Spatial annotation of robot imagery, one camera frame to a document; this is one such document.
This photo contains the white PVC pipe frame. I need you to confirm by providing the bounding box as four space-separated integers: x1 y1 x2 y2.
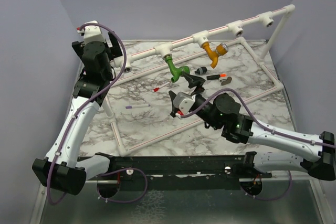
103 4 295 156

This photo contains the green water faucet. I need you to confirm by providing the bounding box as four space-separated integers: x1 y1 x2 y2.
163 54 190 83

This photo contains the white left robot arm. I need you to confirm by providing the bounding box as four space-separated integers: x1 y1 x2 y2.
32 28 123 195

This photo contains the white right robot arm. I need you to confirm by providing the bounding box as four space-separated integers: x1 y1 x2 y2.
169 72 335 181

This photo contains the orange water faucet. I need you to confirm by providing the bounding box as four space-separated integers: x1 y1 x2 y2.
201 42 229 69

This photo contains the red capped white marker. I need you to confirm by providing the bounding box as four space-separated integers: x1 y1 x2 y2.
153 82 170 92

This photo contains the black orange highlighter marker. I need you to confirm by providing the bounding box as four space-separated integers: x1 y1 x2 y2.
206 73 227 80

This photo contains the tan mini stapler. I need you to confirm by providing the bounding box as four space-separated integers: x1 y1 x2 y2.
219 77 232 86

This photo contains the purple capped white marker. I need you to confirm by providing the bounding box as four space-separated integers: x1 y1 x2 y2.
125 104 151 109

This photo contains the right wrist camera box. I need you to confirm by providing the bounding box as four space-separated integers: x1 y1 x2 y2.
174 92 196 118

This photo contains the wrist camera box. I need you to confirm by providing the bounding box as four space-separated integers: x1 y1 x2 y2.
174 92 196 118
77 20 105 45

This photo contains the black grey hose connector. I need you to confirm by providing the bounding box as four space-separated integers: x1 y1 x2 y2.
194 67 207 75

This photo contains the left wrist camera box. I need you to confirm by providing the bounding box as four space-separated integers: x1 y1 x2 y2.
77 20 105 45

